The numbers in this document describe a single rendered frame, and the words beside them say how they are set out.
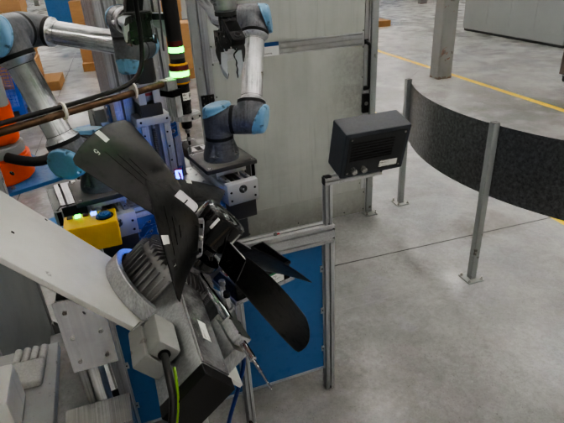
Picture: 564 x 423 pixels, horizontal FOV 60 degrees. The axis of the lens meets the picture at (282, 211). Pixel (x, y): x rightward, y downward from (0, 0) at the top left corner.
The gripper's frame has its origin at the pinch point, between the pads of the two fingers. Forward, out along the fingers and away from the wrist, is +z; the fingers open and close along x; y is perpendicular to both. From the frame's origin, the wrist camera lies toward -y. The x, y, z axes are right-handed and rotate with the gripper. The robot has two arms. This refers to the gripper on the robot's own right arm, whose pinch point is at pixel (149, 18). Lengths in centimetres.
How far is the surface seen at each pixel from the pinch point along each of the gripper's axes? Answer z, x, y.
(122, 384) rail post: -24, 27, 129
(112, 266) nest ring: 23, 25, 50
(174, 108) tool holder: 19.1, 3.1, 17.7
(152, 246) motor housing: 25, 15, 47
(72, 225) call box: -22, 28, 59
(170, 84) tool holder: 20.1, 3.4, 11.9
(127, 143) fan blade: 12.3, 13.7, 25.7
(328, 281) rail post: -8, -57, 106
